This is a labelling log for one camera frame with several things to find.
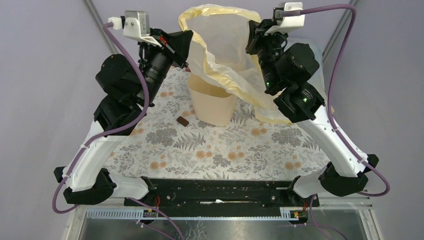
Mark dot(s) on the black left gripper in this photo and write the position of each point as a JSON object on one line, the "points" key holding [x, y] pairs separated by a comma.
{"points": [[179, 42]]}

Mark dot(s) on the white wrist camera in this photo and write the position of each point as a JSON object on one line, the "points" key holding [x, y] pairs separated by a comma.
{"points": [[286, 18], [136, 26]]}

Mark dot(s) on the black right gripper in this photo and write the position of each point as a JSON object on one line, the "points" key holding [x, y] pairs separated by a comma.
{"points": [[257, 35]]}

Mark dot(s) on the floral patterned table mat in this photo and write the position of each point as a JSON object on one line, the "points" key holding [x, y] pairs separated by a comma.
{"points": [[245, 149]]}

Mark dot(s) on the yellow translucent trash bag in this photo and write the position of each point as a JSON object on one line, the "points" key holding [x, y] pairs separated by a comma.
{"points": [[217, 54]]}

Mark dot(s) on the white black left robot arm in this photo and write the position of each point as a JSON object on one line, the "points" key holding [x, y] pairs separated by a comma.
{"points": [[130, 89]]}

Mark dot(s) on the small brown wooden block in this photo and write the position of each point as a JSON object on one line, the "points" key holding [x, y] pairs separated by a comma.
{"points": [[181, 120]]}

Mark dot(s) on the beige plastic trash bin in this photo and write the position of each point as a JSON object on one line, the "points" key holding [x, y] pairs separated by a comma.
{"points": [[212, 104]]}

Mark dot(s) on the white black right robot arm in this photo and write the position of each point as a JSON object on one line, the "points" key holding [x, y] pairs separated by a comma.
{"points": [[286, 72]]}

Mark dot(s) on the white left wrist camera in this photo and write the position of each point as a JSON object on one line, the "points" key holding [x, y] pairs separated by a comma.
{"points": [[136, 26]]}

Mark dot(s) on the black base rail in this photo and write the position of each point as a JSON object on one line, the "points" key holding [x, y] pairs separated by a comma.
{"points": [[217, 198]]}

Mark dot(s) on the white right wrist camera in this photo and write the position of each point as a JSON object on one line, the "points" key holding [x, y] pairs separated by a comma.
{"points": [[286, 18]]}

